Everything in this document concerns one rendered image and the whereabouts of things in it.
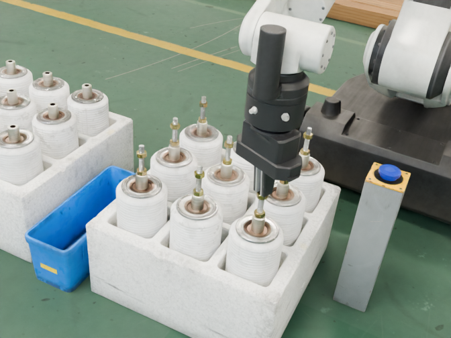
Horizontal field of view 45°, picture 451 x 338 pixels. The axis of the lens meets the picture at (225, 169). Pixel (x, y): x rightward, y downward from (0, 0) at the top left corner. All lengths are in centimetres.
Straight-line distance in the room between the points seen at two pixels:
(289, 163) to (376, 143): 60
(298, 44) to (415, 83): 51
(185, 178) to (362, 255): 38
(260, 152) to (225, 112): 101
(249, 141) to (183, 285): 31
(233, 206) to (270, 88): 38
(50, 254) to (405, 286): 76
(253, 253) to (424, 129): 79
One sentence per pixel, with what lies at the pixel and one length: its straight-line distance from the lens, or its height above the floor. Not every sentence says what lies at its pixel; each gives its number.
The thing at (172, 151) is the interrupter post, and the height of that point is 27.
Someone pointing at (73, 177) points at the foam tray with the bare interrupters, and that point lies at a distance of 126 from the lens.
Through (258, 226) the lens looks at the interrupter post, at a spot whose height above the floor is 27.
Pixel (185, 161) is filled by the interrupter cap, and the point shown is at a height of 25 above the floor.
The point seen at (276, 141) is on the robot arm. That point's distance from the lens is 79.
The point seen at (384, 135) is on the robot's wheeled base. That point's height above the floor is 19.
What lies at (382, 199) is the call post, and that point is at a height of 29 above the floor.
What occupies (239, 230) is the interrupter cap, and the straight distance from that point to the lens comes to 93.
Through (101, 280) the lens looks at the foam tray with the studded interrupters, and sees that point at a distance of 113.
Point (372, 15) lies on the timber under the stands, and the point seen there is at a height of 6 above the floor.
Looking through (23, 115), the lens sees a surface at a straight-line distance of 131.
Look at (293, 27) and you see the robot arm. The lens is 74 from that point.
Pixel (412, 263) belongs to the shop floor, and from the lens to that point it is 136.
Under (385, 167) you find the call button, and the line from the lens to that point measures 103.
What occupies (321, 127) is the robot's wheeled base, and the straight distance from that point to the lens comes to 141.
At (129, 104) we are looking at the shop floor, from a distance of 185.
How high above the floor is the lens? 85
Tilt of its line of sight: 34 degrees down
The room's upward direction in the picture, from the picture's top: 5 degrees clockwise
